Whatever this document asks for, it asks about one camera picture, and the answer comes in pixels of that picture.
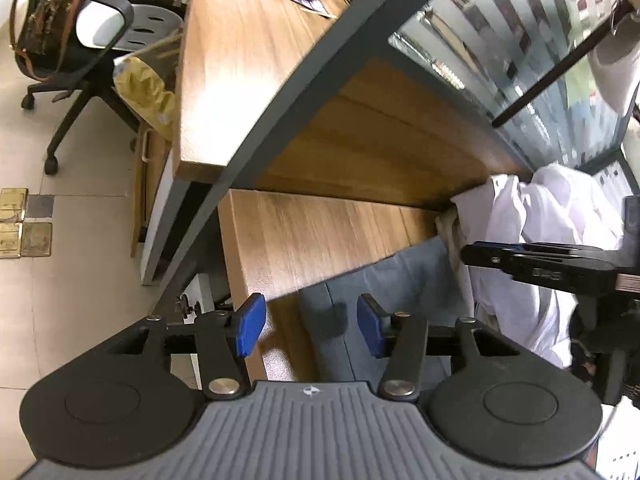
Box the white shirt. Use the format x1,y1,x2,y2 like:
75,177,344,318
450,162,626,368

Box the glass desk partition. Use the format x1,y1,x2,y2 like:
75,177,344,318
389,0,640,176

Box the brass floor socket cover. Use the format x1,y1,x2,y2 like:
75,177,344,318
0,222,23,259
0,188,28,223
22,221,53,259

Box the white hanging garment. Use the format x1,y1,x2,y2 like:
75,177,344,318
586,5,640,117

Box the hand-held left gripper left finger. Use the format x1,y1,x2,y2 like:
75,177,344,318
116,292,268,402

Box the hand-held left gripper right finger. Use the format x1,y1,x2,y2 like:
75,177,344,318
356,293,522,403

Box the brown patterned handbag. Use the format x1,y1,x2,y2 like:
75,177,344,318
9,0,92,82

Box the wooden drawer cabinet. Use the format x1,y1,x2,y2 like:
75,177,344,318
130,120,176,261

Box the beige garment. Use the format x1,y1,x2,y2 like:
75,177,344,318
434,207,473,286

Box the person's right hand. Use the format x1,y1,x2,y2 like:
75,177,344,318
569,300,614,397

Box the yellow gold bag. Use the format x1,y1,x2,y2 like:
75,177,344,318
112,52,180,142

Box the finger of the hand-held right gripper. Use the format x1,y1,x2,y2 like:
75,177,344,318
459,241,577,273

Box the black and white office chair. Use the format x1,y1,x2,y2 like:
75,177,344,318
10,0,187,177

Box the dark partition post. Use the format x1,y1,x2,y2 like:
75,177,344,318
491,4,640,129

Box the dark grey pants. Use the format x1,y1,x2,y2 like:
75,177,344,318
298,236,473,398

